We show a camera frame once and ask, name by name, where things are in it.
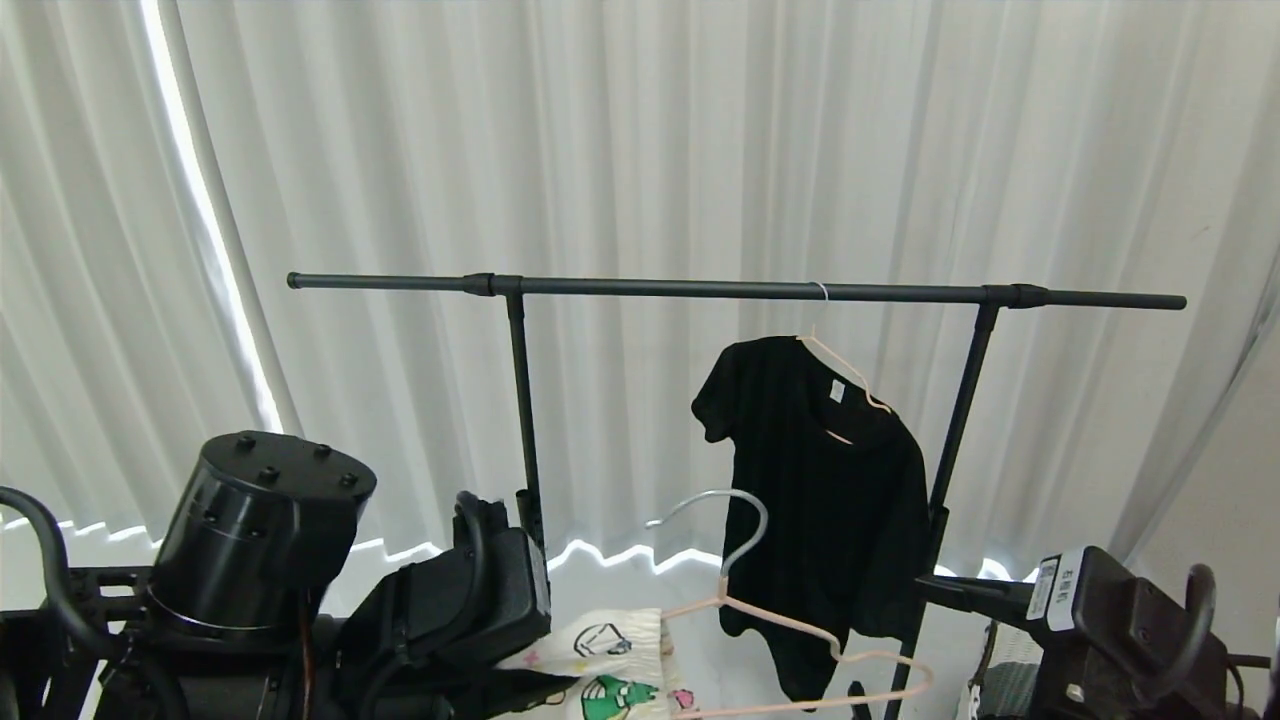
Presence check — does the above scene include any pink clothes hanger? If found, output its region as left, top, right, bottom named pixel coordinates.
left=645, top=490, right=936, bottom=720
left=795, top=283, right=894, bottom=446

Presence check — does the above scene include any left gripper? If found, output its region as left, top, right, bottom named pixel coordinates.
left=100, top=615, right=481, bottom=720

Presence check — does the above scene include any black short-sleeved shirt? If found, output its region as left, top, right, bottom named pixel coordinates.
left=692, top=335, right=931, bottom=701

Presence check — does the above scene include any cream printed garment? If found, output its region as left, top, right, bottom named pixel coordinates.
left=495, top=608, right=696, bottom=720

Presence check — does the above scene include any black clothes rack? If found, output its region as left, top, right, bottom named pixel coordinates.
left=287, top=272, right=1188, bottom=720

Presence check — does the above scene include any white laundry basket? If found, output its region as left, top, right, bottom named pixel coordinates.
left=955, top=620, right=1046, bottom=720

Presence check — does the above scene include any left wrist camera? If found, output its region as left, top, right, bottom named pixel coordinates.
left=335, top=490, right=553, bottom=691

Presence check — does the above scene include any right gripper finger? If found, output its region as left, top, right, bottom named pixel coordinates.
left=915, top=575, right=1036, bottom=623

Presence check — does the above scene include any white curtain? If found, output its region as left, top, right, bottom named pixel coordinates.
left=0, top=0, right=1280, bottom=581

